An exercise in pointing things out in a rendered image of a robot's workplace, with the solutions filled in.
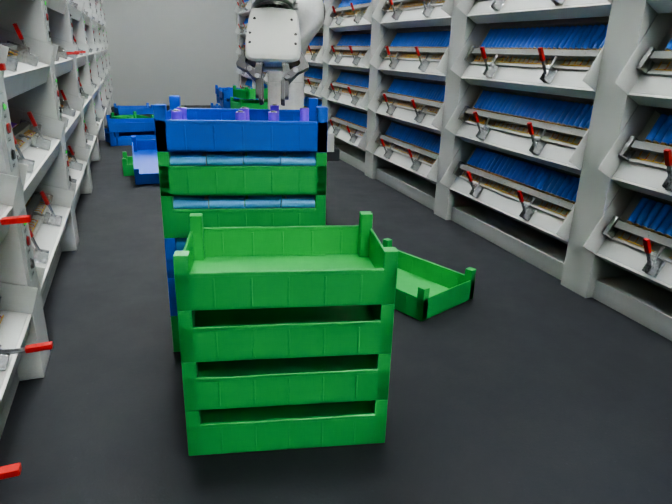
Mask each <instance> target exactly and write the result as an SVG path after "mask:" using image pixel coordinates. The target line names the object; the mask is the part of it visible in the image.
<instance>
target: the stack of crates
mask: <svg viewBox="0 0 672 504"><path fill-rule="evenodd" d="M372 222H373V214H372V213H371V211H360V212H359V225H326V226H251V227H203V214H202V213H190V216H189V225H190V232H189V235H188V238H187V241H186V243H185V246H184V249H183V251H175V252H174V255H173V266H174V280H175V292H176V305H177V316H178V330H179V342H180V355H181V366H182V380H183V393H184V405H185V416H186V430H187V443H188V456H195V455H210V454H225V453H240V452H255V451H270V450H285V449H299V448H314V447H329V446H344V445H359V444H374V443H385V435H386V421H387V405H388V392H389V378H390V362H391V350H392V336H393V322H394V306H395V305H394V304H395V294H396V280H397V264H398V250H397V249H396V248H395V247H383V245H382V244H381V242H380V240H379V239H378V237H377V236H376V234H375V233H374V231H373V229H372Z"/></svg>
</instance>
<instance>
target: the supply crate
mask: <svg viewBox="0 0 672 504"><path fill-rule="evenodd" d="M169 105H170V109H169V110H168V111H167V105H166V104H154V105H153V112H154V124H155V136H156V148H157V152H327V132H328V107H326V106H318V99H317V98H308V100H307V108H309V121H300V110H287V109H279V121H268V112H270V109H249V118H250V121H248V120H235V112H236V111H238V110H240V109H219V108H187V120H171V110H174V109H177V107H179V106H181V101H180V96H179V95H170V96H169Z"/></svg>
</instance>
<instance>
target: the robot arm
mask: <svg viewBox="0 0 672 504"><path fill-rule="evenodd" d="M325 15H326V10H325V4H324V3H323V1H322V0H251V11H250V15H249V19H248V24H247V32H246V41H245V49H244V51H243V52H242V54H241V55H240V57H239V58H238V60H237V61H236V65H237V68H239V69H240V70H242V71H244V72H246V73H247V74H248V75H249V76H250V77H251V78H252V79H253V80H254V81H255V83H256V90H255V97H256V99H259V103H260V105H264V81H263V77H262V76H263V71H268V109H270V105H272V104H277V105H279V109H287V110H300V108H301V107H304V72H306V71H308V70H309V64H308V62H307V60H306V59H305V54H306V50H307V48H308V46H309V44H310V42H311V41H312V39H313V38H314V37H315V35H316V34H317V33H318V31H319V30H320V28H321V27H322V25H323V23H324V20H325Z"/></svg>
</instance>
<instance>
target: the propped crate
mask: <svg viewBox="0 0 672 504"><path fill-rule="evenodd" d="M131 138H132V152H133V165H134V175H135V184H136V185H143V184H159V172H158V159H157V148H156V139H155V140H136V135H131Z"/></svg>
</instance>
